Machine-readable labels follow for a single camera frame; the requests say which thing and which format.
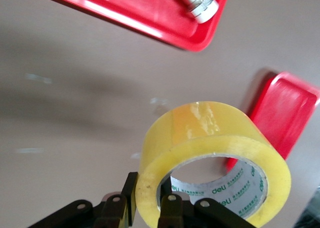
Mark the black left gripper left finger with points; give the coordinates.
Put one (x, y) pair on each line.
(115, 208)

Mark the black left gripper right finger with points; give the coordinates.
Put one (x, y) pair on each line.
(171, 210)

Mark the yellow packing tape roll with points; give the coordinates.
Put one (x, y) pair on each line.
(200, 127)

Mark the clear tape piece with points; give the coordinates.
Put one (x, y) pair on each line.
(158, 101)
(136, 155)
(37, 78)
(30, 150)

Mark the red plastic tray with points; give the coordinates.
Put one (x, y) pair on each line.
(125, 5)
(282, 112)

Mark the white metal pipe fitting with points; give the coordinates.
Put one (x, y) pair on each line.
(200, 5)

